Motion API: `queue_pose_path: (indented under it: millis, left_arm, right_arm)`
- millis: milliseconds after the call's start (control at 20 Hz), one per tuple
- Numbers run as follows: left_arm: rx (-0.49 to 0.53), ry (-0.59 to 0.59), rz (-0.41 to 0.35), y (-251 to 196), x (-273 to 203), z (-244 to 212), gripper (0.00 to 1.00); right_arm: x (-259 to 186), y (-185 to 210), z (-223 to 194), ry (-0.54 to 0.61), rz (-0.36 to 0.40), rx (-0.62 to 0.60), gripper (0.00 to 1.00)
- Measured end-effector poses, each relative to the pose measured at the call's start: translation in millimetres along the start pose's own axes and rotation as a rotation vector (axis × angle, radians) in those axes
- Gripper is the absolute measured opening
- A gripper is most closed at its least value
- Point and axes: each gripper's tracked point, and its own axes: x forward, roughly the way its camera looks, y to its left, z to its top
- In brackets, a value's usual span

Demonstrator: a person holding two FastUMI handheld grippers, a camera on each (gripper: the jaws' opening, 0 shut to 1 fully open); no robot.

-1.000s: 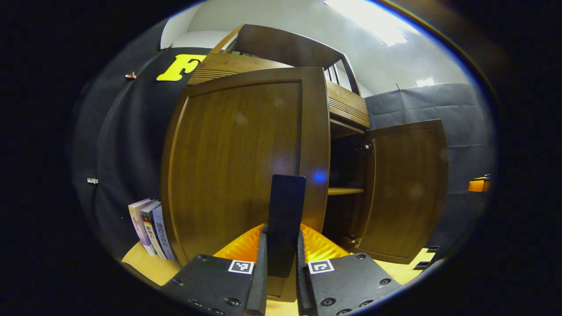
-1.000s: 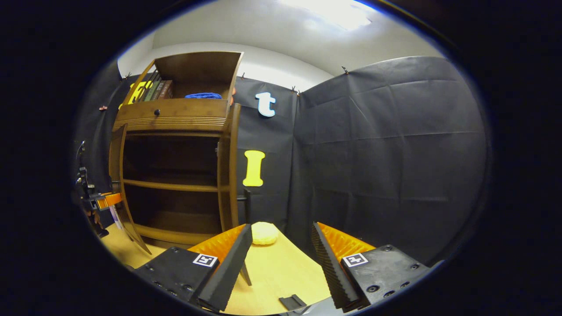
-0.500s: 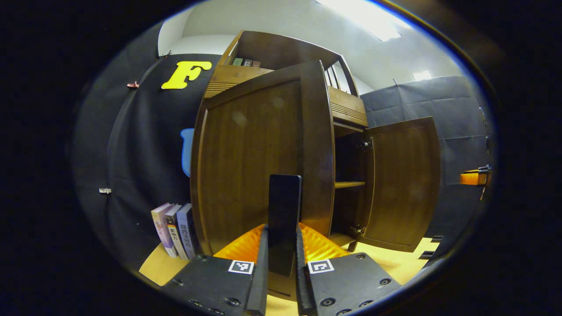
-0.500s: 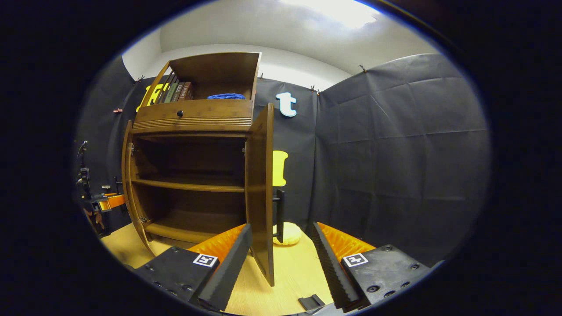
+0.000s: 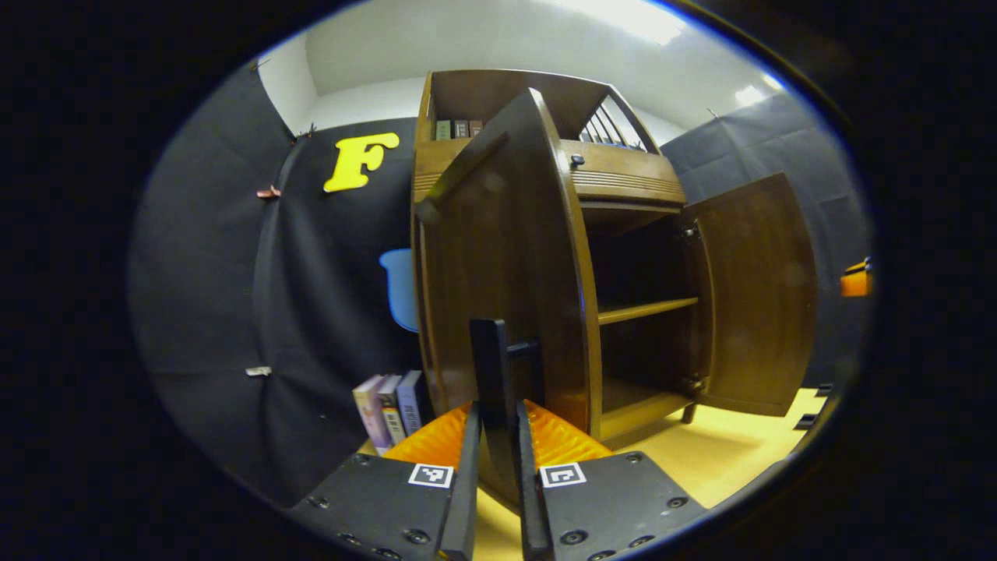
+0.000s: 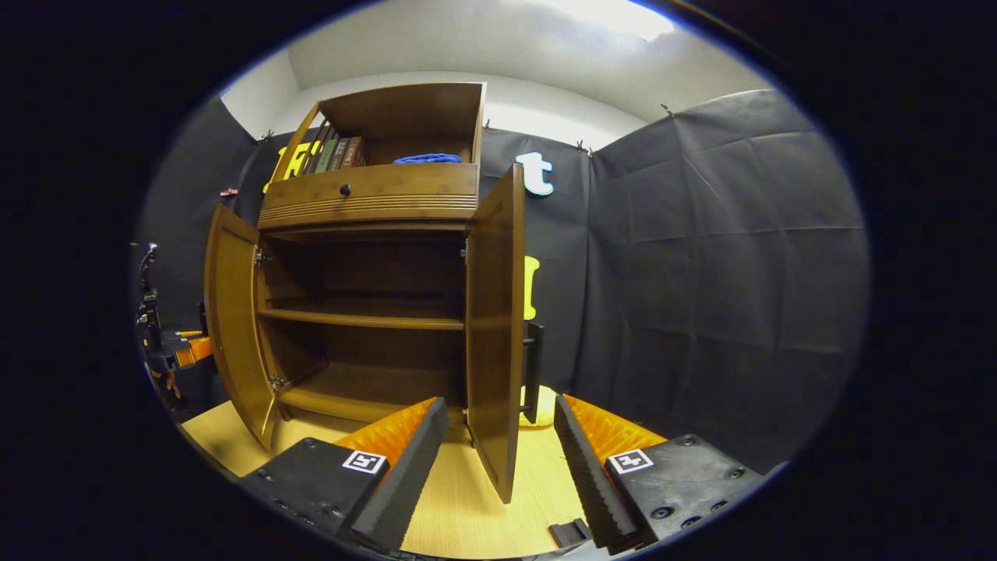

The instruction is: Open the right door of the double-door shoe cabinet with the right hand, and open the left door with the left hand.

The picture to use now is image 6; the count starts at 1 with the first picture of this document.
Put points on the wooden cabinet door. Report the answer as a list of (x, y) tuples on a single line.
[(496, 327), (234, 319)]

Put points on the black backdrop cloth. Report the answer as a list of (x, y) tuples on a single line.
[(716, 273)]

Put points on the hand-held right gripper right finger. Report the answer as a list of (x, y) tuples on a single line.
[(596, 487)]

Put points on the wooden double-door shoe cabinet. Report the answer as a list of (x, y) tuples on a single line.
[(374, 265)]

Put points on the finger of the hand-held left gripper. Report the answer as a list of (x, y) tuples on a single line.
[(195, 351)]

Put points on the green book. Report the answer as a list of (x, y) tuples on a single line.
[(325, 155)]

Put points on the dark brown book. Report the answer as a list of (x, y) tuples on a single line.
[(339, 154)]

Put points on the blue cloth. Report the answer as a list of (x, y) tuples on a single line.
[(428, 159)]

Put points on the wooden drawer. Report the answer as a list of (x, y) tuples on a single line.
[(389, 191)]

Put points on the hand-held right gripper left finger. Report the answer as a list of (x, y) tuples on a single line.
[(401, 487)]

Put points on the wooden inner shelf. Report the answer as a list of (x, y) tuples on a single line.
[(366, 318)]

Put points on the reddish brown book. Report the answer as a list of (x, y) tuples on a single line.
[(353, 153)]

